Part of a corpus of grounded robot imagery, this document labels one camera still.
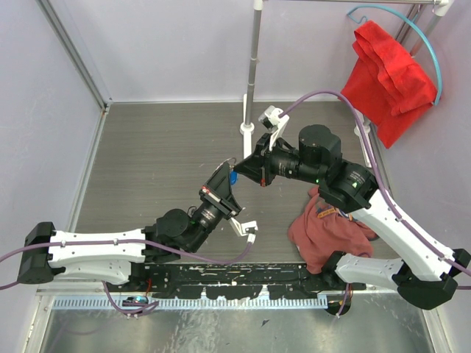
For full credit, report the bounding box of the red cloth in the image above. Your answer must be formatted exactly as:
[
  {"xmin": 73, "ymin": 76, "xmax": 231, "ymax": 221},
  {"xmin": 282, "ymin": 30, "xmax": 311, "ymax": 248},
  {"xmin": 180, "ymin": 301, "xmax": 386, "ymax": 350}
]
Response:
[{"xmin": 341, "ymin": 21, "xmax": 438, "ymax": 149}]

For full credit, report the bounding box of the metal rack pole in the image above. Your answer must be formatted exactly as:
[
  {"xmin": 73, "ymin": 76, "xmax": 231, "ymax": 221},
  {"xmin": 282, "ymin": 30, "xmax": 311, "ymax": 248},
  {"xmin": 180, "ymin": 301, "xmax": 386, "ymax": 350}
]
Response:
[{"xmin": 244, "ymin": 0, "xmax": 263, "ymax": 128}]

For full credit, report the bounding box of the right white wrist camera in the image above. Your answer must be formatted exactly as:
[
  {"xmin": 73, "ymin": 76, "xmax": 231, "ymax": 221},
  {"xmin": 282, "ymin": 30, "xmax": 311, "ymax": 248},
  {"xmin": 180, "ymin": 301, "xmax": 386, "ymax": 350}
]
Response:
[{"xmin": 258, "ymin": 105, "xmax": 290, "ymax": 151}]

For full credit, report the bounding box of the white pole base foot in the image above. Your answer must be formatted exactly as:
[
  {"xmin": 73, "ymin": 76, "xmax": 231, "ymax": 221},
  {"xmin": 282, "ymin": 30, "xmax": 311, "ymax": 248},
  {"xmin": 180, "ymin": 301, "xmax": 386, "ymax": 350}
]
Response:
[{"xmin": 239, "ymin": 94, "xmax": 255, "ymax": 159}]

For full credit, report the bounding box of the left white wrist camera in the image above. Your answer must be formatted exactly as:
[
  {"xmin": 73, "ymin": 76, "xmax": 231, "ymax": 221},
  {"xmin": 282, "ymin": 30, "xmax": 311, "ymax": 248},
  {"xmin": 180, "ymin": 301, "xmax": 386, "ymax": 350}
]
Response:
[{"xmin": 229, "ymin": 218, "xmax": 258, "ymax": 244}]

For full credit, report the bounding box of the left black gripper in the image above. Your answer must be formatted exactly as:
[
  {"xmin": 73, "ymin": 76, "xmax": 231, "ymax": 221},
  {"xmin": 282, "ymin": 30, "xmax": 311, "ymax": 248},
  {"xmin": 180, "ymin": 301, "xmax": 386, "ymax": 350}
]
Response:
[{"xmin": 188, "ymin": 163, "xmax": 242, "ymax": 254}]

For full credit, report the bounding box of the slotted cable duct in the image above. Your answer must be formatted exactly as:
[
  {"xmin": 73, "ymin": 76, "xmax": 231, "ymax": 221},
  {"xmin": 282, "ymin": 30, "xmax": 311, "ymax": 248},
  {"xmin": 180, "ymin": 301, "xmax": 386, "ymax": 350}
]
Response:
[{"xmin": 52, "ymin": 294, "xmax": 328, "ymax": 310}]

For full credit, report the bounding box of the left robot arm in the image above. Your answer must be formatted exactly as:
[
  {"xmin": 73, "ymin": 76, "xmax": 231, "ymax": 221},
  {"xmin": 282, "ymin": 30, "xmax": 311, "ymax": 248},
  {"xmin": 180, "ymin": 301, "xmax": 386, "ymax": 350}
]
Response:
[{"xmin": 17, "ymin": 162, "xmax": 241, "ymax": 291}]

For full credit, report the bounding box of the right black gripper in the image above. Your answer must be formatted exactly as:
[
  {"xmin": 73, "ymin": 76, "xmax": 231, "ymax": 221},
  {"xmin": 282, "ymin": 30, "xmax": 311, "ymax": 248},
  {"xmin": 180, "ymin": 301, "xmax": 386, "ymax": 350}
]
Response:
[{"xmin": 233, "ymin": 131, "xmax": 323, "ymax": 187}]

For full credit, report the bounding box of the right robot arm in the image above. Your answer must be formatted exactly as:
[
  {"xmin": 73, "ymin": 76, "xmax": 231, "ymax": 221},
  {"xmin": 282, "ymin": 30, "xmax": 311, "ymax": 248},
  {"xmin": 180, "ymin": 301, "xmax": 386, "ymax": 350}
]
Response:
[{"xmin": 234, "ymin": 124, "xmax": 470, "ymax": 310}]

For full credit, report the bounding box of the black mounting plate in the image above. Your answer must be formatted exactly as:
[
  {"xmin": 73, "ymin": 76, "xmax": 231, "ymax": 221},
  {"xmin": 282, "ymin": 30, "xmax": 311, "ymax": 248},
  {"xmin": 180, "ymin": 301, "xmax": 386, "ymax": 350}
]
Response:
[{"xmin": 107, "ymin": 263, "xmax": 346, "ymax": 300}]

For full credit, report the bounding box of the maroon printed t-shirt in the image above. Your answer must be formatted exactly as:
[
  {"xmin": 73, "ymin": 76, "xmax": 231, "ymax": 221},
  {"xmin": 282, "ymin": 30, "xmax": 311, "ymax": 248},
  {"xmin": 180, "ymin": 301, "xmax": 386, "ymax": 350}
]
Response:
[{"xmin": 288, "ymin": 186, "xmax": 378, "ymax": 274}]

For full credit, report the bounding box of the blue clothes hanger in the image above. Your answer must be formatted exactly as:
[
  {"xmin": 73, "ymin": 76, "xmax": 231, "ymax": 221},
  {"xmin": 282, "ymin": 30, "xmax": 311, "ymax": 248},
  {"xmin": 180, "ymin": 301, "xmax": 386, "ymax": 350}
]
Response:
[{"xmin": 347, "ymin": 4, "xmax": 443, "ymax": 106}]

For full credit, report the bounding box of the blue tagged key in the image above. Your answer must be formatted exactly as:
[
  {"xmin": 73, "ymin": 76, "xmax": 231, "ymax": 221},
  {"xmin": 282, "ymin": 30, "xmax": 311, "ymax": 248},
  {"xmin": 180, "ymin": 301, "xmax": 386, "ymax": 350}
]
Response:
[{"xmin": 230, "ymin": 171, "xmax": 238, "ymax": 185}]

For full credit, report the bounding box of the metal keyring with keys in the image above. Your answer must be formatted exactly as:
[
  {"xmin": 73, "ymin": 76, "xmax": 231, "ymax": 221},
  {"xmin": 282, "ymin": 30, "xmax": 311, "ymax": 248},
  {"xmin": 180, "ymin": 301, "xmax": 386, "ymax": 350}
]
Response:
[{"xmin": 225, "ymin": 157, "xmax": 237, "ymax": 165}]

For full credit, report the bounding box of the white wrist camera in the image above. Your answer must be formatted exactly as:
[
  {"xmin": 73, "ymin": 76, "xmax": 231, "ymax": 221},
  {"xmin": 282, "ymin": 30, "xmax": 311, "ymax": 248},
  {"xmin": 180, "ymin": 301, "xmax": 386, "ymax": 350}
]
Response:
[
  {"xmin": 258, "ymin": 105, "xmax": 290, "ymax": 151},
  {"xmin": 229, "ymin": 218, "xmax": 258, "ymax": 244}
]

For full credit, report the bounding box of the aluminium corner profile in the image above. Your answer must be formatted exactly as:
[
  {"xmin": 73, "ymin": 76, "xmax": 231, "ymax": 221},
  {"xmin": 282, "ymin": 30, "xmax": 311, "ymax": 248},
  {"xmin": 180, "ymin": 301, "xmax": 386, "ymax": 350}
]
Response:
[{"xmin": 36, "ymin": 0, "xmax": 110, "ymax": 110}]

